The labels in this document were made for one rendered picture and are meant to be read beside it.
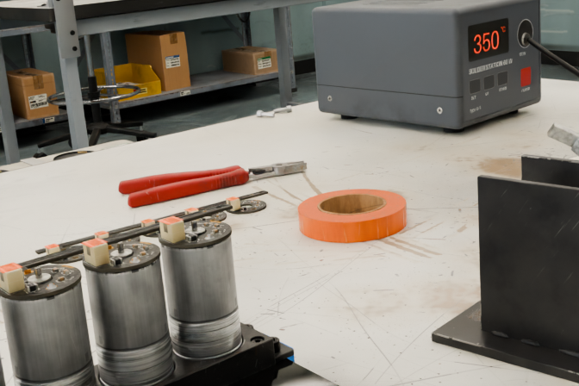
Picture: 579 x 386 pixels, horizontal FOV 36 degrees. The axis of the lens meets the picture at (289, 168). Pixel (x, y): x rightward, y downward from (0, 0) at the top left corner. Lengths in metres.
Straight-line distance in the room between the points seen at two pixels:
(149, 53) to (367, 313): 4.59
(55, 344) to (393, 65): 0.48
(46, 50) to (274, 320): 4.66
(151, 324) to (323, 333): 0.10
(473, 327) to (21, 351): 0.17
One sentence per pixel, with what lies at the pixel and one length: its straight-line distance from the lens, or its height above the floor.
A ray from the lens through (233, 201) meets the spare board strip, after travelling 0.53.
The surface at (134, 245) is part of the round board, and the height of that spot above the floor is 0.81.
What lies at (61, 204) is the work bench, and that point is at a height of 0.75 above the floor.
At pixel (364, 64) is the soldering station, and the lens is 0.73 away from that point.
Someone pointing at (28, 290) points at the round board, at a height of 0.81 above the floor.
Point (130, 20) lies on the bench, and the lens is 2.89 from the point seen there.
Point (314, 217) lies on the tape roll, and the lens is 0.47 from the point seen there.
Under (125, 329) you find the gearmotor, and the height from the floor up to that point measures 0.79.
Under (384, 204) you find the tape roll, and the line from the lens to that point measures 0.49.
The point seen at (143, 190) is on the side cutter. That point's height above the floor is 0.76.
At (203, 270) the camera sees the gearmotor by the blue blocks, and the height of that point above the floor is 0.80.
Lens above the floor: 0.91
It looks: 15 degrees down
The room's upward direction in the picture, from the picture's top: 5 degrees counter-clockwise
